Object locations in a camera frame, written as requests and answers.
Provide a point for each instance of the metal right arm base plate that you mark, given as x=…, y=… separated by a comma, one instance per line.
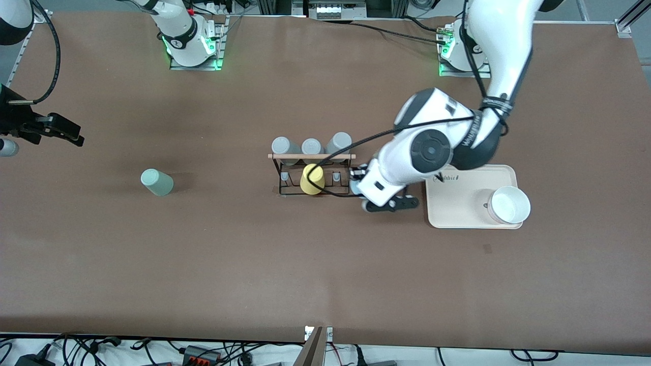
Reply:
x=219, y=51

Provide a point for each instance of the yellow cup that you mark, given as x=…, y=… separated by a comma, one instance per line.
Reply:
x=312, y=180

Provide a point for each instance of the white bowl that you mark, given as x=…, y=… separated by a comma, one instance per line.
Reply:
x=509, y=204

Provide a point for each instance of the aluminium profile rail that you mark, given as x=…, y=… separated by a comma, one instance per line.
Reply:
x=23, y=51

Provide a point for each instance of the black power adapter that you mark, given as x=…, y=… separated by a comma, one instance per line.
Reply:
x=34, y=361

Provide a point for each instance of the black box orange terminals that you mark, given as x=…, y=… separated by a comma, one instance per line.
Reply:
x=201, y=355

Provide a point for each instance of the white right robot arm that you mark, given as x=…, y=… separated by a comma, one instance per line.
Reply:
x=180, y=35

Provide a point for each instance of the wooden post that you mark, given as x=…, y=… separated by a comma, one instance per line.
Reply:
x=311, y=351

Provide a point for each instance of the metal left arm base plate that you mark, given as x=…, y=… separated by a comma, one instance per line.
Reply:
x=447, y=71

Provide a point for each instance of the grey cup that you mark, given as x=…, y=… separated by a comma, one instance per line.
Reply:
x=284, y=147
x=311, y=146
x=339, y=142

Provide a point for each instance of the white power strip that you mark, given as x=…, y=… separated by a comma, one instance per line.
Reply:
x=338, y=11

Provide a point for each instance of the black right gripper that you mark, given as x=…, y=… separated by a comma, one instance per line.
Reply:
x=15, y=119

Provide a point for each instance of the beige plastic tray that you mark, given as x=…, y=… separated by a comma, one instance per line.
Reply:
x=457, y=203

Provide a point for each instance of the small metal bracket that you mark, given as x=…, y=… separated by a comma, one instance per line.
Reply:
x=329, y=334

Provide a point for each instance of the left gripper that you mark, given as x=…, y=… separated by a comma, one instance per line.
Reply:
x=357, y=175

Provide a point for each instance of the pale green cup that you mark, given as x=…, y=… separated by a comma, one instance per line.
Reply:
x=156, y=183

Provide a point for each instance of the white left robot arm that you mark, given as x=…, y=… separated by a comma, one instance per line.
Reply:
x=503, y=51

